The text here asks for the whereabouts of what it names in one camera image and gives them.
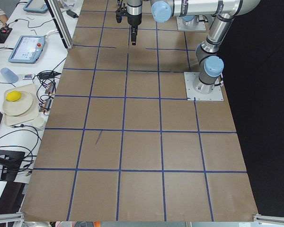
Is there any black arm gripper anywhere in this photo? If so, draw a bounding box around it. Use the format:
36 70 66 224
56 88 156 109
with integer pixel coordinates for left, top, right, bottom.
127 13 142 45

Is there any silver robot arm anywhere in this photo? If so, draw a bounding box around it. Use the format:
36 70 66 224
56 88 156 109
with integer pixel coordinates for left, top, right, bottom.
124 0 260 45
193 14 235 95

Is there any black power adapter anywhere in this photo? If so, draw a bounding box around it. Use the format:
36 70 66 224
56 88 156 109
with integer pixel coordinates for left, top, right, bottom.
66 10 79 18

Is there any blue teach pendant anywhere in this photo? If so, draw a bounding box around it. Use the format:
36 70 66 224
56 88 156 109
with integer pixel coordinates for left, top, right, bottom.
23 0 48 13
8 35 45 64

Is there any beige tray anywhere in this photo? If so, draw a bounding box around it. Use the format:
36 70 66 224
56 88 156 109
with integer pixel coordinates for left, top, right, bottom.
2 84 39 126

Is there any white paper cup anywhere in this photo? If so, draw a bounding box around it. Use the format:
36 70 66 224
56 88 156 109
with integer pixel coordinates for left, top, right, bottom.
32 117 46 129

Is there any blue plastic cup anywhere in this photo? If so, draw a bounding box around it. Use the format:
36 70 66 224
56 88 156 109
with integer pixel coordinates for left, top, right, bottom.
0 68 18 83

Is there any beige plate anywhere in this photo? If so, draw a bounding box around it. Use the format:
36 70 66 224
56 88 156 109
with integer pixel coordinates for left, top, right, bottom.
2 91 33 116

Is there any yellow lemon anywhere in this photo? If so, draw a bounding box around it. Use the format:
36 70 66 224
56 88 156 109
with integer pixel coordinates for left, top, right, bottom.
6 91 22 102

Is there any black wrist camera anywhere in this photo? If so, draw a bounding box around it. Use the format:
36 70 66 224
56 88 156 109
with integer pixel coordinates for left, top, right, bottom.
115 7 127 23

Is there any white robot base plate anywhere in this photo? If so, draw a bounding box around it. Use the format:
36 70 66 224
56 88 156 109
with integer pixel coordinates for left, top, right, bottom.
184 72 224 101

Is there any aluminium frame post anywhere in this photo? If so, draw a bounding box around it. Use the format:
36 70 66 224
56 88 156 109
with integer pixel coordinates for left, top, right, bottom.
44 0 73 49

